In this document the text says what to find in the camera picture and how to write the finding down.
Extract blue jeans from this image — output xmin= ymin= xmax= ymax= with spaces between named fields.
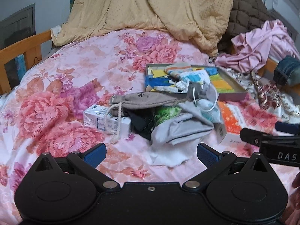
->
xmin=275 ymin=56 xmax=300 ymax=87

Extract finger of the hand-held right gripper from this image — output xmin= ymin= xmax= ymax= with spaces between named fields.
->
xmin=240 ymin=128 xmax=266 ymax=146
xmin=275 ymin=121 xmax=300 ymax=135

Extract grey drawstring pouch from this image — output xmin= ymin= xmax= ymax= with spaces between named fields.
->
xmin=109 ymin=91 xmax=188 ymax=144

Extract grey face mask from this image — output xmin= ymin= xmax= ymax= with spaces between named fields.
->
xmin=187 ymin=82 xmax=219 ymax=113

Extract brown quilted blanket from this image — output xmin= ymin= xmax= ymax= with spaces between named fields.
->
xmin=217 ymin=0 xmax=275 ymax=52

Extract white gauze cloth blue print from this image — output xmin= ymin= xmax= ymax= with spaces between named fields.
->
xmin=175 ymin=71 xmax=211 ymax=93

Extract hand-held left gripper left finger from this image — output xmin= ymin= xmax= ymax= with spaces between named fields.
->
xmin=31 ymin=142 xmax=118 ymax=192

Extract white face mask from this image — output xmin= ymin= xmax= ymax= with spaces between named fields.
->
xmin=197 ymin=98 xmax=223 ymax=123

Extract wooden bed rail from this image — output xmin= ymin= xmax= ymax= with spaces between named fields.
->
xmin=0 ymin=30 xmax=52 ymax=94
xmin=255 ymin=57 xmax=300 ymax=92

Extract pink floral bedspread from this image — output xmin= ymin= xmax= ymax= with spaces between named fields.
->
xmin=0 ymin=29 xmax=300 ymax=216

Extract white air conditioner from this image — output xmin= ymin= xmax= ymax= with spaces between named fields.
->
xmin=264 ymin=0 xmax=300 ymax=35

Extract yellow quilt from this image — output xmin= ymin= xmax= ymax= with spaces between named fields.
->
xmin=52 ymin=0 xmax=234 ymax=57

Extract orange and white carton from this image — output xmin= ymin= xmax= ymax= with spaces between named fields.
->
xmin=218 ymin=101 xmax=258 ymax=146

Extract black cloth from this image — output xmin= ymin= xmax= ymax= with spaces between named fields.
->
xmin=130 ymin=110 xmax=156 ymax=141

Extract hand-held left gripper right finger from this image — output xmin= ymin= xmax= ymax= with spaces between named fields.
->
xmin=183 ymin=142 xmax=269 ymax=192

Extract white and blue carton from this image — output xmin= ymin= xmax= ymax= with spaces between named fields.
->
xmin=83 ymin=105 xmax=132 ymax=137

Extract grey wall panel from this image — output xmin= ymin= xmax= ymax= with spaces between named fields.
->
xmin=0 ymin=3 xmax=35 ymax=50

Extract person's right hand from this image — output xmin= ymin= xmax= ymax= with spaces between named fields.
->
xmin=292 ymin=172 xmax=300 ymax=189

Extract grey box with cartoon picture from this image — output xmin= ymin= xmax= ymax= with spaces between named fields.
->
xmin=145 ymin=63 xmax=248 ymax=101

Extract striped cloth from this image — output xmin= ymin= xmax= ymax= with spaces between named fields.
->
xmin=164 ymin=64 xmax=195 ymax=80

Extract jar of green paper stars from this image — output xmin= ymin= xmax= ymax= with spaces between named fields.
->
xmin=153 ymin=105 xmax=183 ymax=127

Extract grey cloth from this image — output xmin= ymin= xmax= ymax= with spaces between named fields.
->
xmin=150 ymin=112 xmax=215 ymax=147

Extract pink garment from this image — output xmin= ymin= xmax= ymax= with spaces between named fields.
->
xmin=215 ymin=20 xmax=300 ymax=74

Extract blue printed board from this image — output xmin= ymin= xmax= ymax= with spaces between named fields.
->
xmin=14 ymin=54 xmax=26 ymax=75

